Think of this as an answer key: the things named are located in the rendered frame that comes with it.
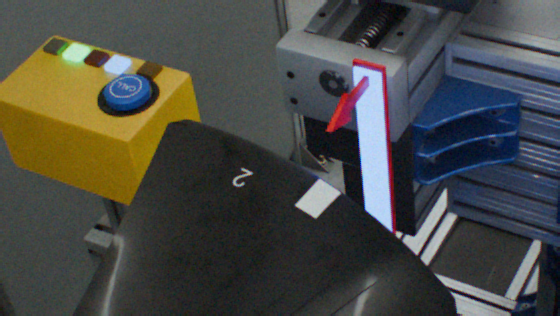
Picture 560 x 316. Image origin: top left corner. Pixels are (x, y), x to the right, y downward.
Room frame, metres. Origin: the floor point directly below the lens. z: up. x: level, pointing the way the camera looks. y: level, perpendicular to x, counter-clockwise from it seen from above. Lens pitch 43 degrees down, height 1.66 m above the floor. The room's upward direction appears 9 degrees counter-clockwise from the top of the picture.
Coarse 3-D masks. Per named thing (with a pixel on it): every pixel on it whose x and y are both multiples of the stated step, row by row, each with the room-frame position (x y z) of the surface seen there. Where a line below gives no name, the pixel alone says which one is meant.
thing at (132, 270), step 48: (192, 144) 0.53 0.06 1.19; (240, 144) 0.53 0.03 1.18; (144, 192) 0.49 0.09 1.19; (192, 192) 0.49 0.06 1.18; (288, 192) 0.49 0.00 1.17; (144, 240) 0.45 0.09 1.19; (192, 240) 0.45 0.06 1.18; (240, 240) 0.45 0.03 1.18; (288, 240) 0.45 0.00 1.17; (336, 240) 0.45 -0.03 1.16; (384, 240) 0.46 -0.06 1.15; (96, 288) 0.42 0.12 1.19; (144, 288) 0.42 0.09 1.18; (192, 288) 0.41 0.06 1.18; (240, 288) 0.41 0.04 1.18; (288, 288) 0.41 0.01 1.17; (336, 288) 0.41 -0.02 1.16; (384, 288) 0.42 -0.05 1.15; (432, 288) 0.43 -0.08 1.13
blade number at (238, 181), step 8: (232, 168) 0.51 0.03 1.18; (240, 168) 0.51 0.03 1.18; (248, 168) 0.51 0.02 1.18; (256, 168) 0.51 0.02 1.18; (232, 176) 0.50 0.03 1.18; (240, 176) 0.50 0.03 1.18; (248, 176) 0.50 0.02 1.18; (256, 176) 0.50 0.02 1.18; (224, 184) 0.50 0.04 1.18; (232, 184) 0.50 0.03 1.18; (240, 184) 0.50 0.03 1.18; (248, 184) 0.50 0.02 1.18; (240, 192) 0.49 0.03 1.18; (248, 192) 0.49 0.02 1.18
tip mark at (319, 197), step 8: (320, 184) 0.50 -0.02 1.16; (328, 184) 0.50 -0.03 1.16; (312, 192) 0.49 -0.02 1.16; (320, 192) 0.49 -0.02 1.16; (328, 192) 0.49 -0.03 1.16; (336, 192) 0.50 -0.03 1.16; (304, 200) 0.49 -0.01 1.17; (312, 200) 0.49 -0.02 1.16; (320, 200) 0.49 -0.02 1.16; (328, 200) 0.49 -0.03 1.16; (304, 208) 0.48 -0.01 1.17; (312, 208) 0.48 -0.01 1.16; (320, 208) 0.48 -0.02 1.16; (312, 216) 0.47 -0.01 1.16
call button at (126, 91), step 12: (108, 84) 0.75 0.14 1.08; (120, 84) 0.74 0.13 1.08; (132, 84) 0.74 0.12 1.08; (144, 84) 0.74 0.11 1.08; (108, 96) 0.73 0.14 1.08; (120, 96) 0.73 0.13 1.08; (132, 96) 0.73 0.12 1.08; (144, 96) 0.73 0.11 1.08; (120, 108) 0.72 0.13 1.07; (132, 108) 0.72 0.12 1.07
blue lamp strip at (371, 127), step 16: (368, 96) 0.58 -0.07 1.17; (368, 112) 0.58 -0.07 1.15; (368, 128) 0.58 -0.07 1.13; (384, 128) 0.57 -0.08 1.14; (368, 144) 0.58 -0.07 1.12; (384, 144) 0.57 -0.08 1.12; (368, 160) 0.58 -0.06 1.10; (384, 160) 0.57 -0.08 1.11; (368, 176) 0.58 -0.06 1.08; (384, 176) 0.57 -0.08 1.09; (368, 192) 0.58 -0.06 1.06; (384, 192) 0.57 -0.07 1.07; (368, 208) 0.58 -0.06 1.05; (384, 208) 0.58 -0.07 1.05; (384, 224) 0.58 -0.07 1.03
